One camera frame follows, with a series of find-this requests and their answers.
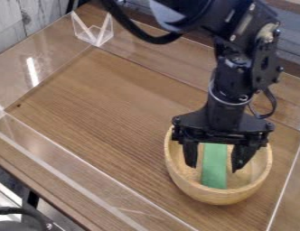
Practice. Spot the wooden brown bowl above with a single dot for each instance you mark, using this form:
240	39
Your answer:
244	182

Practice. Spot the clear acrylic corner bracket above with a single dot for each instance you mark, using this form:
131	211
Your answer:
95	35

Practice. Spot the green rectangular block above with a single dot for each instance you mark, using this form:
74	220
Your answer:
214	164

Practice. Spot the clear acrylic enclosure wall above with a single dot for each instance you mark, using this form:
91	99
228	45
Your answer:
85	136

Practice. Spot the black table frame bracket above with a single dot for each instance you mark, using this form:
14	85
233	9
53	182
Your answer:
44	217

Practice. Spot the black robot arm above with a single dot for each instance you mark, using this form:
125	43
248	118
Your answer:
244	27

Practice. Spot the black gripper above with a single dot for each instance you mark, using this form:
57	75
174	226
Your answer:
221	122

